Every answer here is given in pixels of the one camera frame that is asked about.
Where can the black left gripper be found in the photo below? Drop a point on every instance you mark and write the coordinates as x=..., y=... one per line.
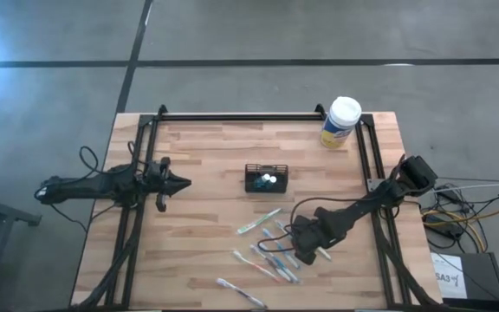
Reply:
x=156, y=184

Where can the grey metal mounting plate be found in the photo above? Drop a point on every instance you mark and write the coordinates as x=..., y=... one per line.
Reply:
x=373, y=184

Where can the black mesh basket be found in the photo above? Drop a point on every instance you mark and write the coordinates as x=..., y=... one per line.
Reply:
x=275, y=190

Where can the black power adapter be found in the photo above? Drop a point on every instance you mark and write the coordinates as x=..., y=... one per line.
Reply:
x=442, y=227

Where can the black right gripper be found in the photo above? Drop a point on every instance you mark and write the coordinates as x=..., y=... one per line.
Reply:
x=314, y=234

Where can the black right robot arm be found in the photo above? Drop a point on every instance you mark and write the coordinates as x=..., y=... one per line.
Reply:
x=371, y=197

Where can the black aluminium frame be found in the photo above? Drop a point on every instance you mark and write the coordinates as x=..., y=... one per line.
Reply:
x=232, y=117

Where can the white paper label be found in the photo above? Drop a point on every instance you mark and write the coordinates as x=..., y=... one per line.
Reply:
x=449, y=277

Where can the white-lidded wipes canister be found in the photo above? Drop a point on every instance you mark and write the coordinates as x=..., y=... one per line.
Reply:
x=340, y=121

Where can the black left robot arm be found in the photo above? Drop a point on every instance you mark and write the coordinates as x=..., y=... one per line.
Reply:
x=85, y=186

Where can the blue white toothbrush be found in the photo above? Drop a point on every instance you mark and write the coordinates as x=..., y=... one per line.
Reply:
x=268, y=234
x=280, y=225
x=280, y=263

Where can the purple white toothbrush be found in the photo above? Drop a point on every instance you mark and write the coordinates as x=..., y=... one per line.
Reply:
x=241, y=293

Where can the black equipment box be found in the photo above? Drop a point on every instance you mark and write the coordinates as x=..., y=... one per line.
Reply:
x=483, y=277

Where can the purple red toothbrush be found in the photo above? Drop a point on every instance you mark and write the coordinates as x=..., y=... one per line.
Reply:
x=270, y=263

